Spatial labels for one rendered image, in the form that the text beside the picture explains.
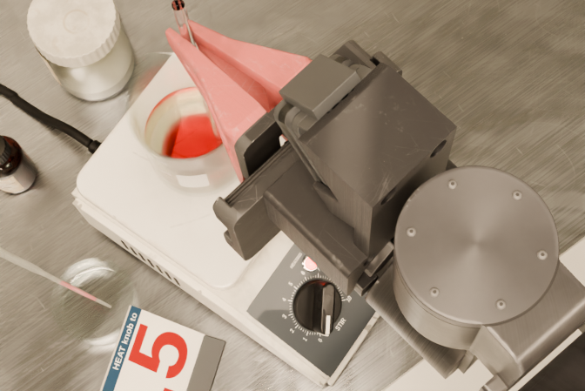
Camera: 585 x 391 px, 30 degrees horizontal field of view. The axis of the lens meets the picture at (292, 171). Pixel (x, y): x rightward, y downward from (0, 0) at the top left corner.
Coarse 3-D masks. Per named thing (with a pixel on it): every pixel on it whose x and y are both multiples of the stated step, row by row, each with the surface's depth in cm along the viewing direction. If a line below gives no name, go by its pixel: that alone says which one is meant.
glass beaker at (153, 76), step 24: (144, 72) 60; (168, 72) 62; (144, 96) 62; (144, 120) 63; (144, 144) 59; (168, 168) 61; (192, 168) 60; (216, 168) 62; (192, 192) 65; (216, 192) 66
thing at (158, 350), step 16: (144, 320) 69; (144, 336) 69; (160, 336) 70; (176, 336) 71; (192, 336) 72; (128, 352) 69; (144, 352) 69; (160, 352) 70; (176, 352) 71; (128, 368) 69; (144, 368) 69; (160, 368) 70; (176, 368) 71; (128, 384) 69; (144, 384) 69; (160, 384) 70; (176, 384) 71
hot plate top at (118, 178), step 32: (128, 128) 68; (96, 160) 67; (128, 160) 67; (96, 192) 66; (128, 192) 66; (160, 192) 66; (224, 192) 66; (128, 224) 66; (160, 224) 66; (192, 224) 66; (192, 256) 65; (224, 256) 65; (256, 256) 65; (224, 288) 65
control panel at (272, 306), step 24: (288, 264) 67; (264, 288) 67; (288, 288) 67; (264, 312) 67; (288, 312) 67; (360, 312) 69; (288, 336) 67; (312, 336) 68; (336, 336) 69; (312, 360) 68; (336, 360) 69
